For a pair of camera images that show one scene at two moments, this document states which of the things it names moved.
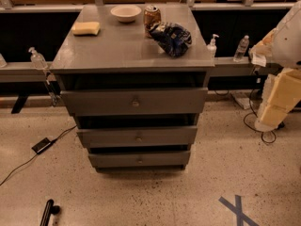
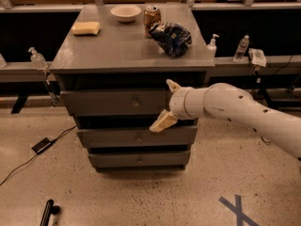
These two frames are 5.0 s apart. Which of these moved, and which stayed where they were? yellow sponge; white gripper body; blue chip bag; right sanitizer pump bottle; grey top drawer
Moved: white gripper body
Stayed: blue chip bag; yellow sponge; grey top drawer; right sanitizer pump bottle
